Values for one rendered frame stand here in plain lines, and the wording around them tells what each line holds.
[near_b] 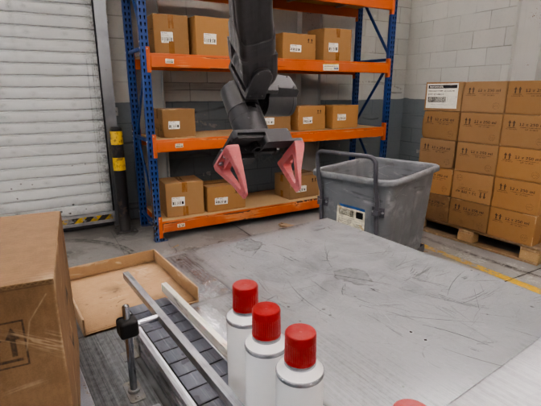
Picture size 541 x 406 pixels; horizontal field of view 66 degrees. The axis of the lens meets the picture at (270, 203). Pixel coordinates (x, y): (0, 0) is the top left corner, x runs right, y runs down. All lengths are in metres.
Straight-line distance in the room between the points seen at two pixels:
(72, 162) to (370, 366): 3.79
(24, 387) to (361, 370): 0.54
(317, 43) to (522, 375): 4.10
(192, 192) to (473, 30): 3.85
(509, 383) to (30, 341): 0.69
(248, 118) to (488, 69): 5.10
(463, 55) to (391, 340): 5.17
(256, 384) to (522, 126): 3.39
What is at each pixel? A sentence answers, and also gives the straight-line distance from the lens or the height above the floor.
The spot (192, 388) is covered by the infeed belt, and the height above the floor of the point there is 0.88.
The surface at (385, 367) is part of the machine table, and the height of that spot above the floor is 0.83.
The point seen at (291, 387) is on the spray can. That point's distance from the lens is 0.46.
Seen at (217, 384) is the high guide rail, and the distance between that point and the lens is 0.58.
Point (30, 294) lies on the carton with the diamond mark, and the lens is 0.54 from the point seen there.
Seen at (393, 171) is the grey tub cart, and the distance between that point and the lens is 3.40.
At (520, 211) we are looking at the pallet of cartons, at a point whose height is 0.40.
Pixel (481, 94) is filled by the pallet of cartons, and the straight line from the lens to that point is 3.87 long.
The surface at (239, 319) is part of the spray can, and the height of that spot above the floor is 1.05.
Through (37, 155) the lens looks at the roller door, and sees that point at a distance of 4.32.
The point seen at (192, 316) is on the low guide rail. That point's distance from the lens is 0.82.
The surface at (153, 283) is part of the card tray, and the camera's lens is 1.15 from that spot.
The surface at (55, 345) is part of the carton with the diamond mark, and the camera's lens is 0.57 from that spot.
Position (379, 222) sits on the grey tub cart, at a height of 0.52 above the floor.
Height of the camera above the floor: 1.32
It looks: 15 degrees down
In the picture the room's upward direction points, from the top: straight up
